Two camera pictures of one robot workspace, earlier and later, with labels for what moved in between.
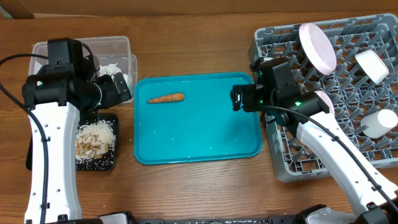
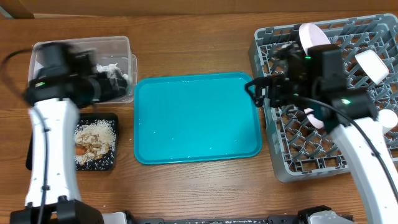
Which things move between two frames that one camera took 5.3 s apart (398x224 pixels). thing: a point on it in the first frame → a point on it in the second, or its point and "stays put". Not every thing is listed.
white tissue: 109,69 stays put
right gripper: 249,95 → 274,88
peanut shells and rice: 94,139 stays put
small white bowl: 372,66 stays put
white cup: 379,122 stays put
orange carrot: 174,97 → 80,150
